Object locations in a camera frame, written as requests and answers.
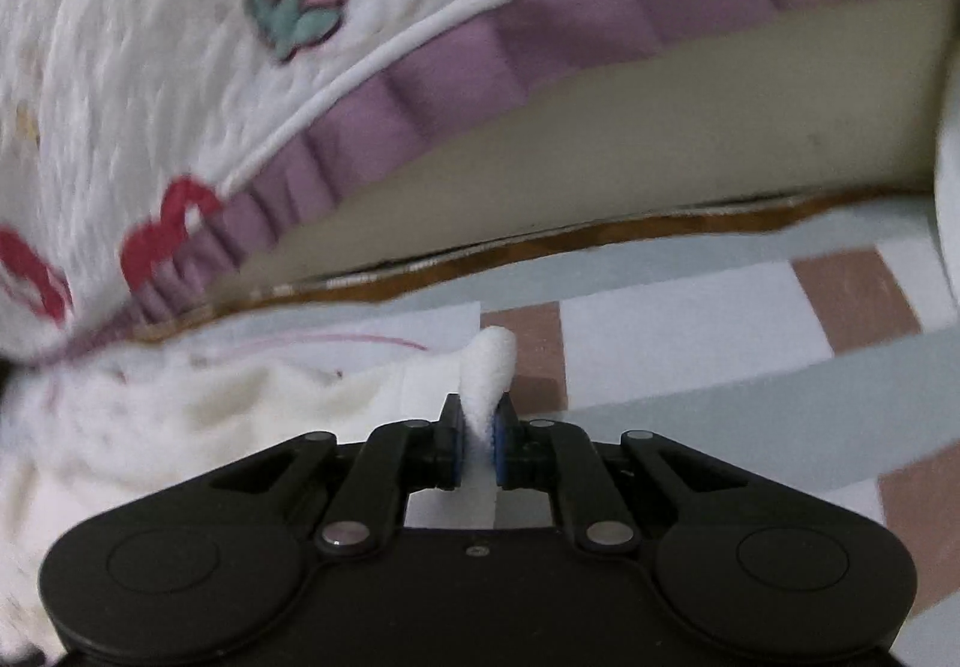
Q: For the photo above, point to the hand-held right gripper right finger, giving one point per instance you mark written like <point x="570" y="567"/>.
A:
<point x="501" y="449"/>

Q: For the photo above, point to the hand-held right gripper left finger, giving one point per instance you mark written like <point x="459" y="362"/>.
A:
<point x="451" y="449"/>

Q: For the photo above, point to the white fleece garment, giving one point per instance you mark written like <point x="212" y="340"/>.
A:
<point x="225" y="404"/>

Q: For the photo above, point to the grey brown checked blanket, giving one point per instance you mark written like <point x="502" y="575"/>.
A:
<point x="675" y="337"/>

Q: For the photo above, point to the beige pad with brown trim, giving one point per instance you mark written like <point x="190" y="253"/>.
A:
<point x="600" y="149"/>

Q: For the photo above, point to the white quilt with red bears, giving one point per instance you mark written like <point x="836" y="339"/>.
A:
<point x="150" y="74"/>

